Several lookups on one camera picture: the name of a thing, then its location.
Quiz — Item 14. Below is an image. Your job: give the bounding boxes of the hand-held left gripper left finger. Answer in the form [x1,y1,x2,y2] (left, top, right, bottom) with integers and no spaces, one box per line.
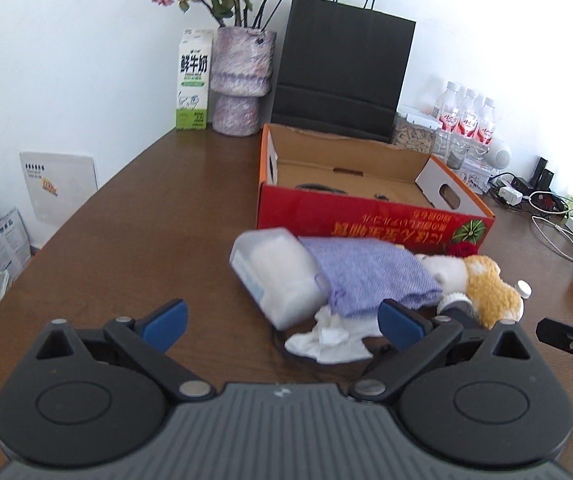
[34,299,217,402]

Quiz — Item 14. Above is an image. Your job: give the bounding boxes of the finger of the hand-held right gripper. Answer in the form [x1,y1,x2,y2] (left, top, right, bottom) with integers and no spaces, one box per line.
[536,317,573,386]

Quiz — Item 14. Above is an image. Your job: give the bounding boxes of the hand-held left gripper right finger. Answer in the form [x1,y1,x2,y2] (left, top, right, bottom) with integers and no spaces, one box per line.
[349,299,537,403]

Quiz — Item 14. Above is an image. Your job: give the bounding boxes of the purple knitted pouch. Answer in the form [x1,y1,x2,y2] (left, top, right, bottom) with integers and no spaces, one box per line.
[297,236,443,318]

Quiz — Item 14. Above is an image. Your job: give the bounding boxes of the white round brush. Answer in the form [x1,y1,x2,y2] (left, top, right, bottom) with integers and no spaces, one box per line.
[439,294,478,323]

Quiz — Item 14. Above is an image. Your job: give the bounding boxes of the white tissue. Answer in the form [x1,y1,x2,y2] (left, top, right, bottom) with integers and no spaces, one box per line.
[285,305,384,365]

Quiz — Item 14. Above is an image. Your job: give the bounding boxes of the yellow and white plush toy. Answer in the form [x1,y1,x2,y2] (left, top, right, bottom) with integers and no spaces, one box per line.
[413,252,524,330]

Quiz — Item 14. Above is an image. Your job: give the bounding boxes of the orange cardboard box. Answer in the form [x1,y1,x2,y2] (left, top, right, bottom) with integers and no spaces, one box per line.
[256,123,496,256]

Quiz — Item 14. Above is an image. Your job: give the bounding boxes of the clear plastic box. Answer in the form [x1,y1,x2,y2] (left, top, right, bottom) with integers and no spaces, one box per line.
[230,227,332,331]

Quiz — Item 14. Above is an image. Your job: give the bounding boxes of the clear container of seeds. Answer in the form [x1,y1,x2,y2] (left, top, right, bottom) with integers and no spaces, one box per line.
[391,106,442,155]

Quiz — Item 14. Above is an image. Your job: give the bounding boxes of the red and black gadget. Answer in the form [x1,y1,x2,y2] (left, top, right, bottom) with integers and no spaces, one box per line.
[531,192,568,213]

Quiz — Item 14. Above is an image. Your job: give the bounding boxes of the black upright small boxes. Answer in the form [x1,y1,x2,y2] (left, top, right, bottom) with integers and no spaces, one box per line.
[531,157,554,191]

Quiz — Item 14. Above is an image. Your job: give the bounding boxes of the white floral tin box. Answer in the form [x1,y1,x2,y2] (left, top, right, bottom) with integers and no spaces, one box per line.
[459,160,494,195]

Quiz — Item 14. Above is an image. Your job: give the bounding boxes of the white sign board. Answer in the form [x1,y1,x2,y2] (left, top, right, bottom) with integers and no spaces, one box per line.
[20,151,98,223]

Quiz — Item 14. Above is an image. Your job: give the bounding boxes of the clear glass cup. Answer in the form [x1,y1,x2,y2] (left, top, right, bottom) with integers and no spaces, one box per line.
[445,132,472,170]

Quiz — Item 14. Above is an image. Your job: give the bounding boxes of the white round speaker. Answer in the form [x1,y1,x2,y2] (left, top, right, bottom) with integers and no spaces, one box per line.
[483,138,513,171]

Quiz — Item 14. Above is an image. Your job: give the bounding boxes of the water bottle with red label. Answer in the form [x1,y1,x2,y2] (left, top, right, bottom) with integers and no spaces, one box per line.
[459,88,482,148]
[432,81,463,161]
[475,97,498,148]

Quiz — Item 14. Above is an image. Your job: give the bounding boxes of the white and green milk carton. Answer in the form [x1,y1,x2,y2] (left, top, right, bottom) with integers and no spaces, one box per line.
[175,28,214,131]

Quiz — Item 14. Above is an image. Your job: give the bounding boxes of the purple mottled vase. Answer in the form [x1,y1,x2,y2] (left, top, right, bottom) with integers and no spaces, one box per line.
[210,26,277,137]

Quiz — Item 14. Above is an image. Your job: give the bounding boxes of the black paper bag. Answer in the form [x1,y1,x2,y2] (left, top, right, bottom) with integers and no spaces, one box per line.
[270,0,417,145]

